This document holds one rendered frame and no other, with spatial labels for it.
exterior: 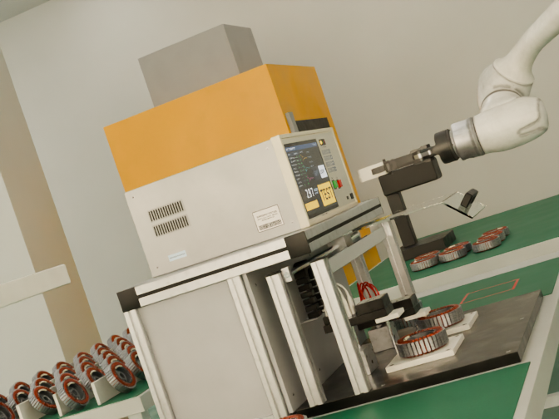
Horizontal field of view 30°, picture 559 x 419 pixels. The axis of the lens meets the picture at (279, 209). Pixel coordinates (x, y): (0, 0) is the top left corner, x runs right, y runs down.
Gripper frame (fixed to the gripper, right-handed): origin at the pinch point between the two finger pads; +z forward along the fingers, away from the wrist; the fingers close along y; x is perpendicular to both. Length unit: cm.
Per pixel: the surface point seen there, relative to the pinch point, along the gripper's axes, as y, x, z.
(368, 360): -23.1, -38.3, 8.9
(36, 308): 276, -12, 280
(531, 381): -57, -43, -28
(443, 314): -1.4, -36.6, -5.3
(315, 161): -8.9, 6.4, 9.8
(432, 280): 137, -45, 25
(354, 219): -2.9, -9.1, 7.0
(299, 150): -18.3, 9.8, 9.8
